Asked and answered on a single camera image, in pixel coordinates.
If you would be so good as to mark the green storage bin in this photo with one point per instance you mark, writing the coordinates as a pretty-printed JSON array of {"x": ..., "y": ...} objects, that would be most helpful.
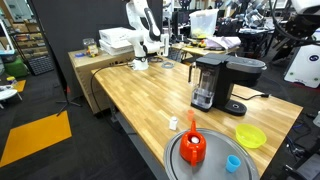
[{"x": 15, "y": 68}]

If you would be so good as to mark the clear jar colourful contents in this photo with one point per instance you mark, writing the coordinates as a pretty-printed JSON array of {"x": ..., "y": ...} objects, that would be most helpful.
[{"x": 90, "y": 48}]

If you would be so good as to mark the black tripod stand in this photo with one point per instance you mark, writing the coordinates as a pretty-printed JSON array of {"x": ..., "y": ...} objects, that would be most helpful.
[{"x": 67, "y": 96}]

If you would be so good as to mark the small white round table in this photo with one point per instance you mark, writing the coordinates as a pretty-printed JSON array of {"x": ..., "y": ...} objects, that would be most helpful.
[{"x": 6, "y": 93}]

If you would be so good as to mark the black plastic crate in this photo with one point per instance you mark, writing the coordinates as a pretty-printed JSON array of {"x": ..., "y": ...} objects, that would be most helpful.
[{"x": 41, "y": 65}]

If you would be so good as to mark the round grey tray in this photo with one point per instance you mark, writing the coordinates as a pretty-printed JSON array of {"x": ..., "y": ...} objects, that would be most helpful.
[{"x": 216, "y": 160}]

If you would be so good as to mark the orange teapot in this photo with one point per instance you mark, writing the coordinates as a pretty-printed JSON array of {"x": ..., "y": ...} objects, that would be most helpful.
[{"x": 191, "y": 150}]

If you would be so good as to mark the clear water tank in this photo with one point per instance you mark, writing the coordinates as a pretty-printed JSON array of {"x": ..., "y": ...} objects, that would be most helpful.
[{"x": 205, "y": 83}]

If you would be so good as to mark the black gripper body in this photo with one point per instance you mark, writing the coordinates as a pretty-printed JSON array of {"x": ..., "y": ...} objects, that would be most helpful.
[{"x": 303, "y": 26}]

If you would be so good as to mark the small white shaker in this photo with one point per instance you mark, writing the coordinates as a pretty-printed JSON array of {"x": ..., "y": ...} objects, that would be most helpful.
[{"x": 173, "y": 124}]

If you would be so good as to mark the pale pink cloth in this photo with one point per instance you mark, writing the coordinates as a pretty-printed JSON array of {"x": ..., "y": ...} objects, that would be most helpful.
[{"x": 221, "y": 42}]

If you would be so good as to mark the white board blue logo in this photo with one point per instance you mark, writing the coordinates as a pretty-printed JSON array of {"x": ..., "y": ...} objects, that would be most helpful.
[{"x": 300, "y": 66}]

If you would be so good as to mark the black coffee maker body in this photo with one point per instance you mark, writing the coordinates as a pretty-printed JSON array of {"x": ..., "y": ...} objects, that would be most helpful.
[{"x": 226, "y": 83}]

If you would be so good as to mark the wooden work desk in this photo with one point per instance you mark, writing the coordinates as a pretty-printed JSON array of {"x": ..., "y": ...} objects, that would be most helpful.
[{"x": 196, "y": 50}]

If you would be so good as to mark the small orange floor mat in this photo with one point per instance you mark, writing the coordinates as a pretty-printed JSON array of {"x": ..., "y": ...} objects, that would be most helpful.
[{"x": 20, "y": 86}]

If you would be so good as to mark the metal storage shelf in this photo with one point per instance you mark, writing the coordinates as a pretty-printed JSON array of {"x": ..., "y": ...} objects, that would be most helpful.
[{"x": 30, "y": 43}]

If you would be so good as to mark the lime green plastic bowl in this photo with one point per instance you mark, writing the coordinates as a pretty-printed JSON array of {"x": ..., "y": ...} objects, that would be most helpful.
[{"x": 250, "y": 136}]

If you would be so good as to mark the large orange floor mat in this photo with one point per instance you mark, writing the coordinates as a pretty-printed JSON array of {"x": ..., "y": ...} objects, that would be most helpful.
[{"x": 33, "y": 136}]

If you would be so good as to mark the small blue cup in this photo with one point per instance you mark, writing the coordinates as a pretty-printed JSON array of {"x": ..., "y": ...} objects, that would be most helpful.
[{"x": 232, "y": 164}]

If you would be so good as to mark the clear plastic bin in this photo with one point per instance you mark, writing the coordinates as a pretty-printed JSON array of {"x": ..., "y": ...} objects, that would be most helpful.
[{"x": 203, "y": 23}]

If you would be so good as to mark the black fabric backdrop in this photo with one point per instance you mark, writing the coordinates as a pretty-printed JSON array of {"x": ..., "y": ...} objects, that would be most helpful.
[{"x": 66, "y": 26}]

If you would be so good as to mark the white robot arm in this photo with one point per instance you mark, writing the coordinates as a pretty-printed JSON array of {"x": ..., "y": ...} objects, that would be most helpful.
[{"x": 141, "y": 43}]

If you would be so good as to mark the grey table frame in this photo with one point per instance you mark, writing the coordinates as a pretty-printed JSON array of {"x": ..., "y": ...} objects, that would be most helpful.
[{"x": 140, "y": 146}]

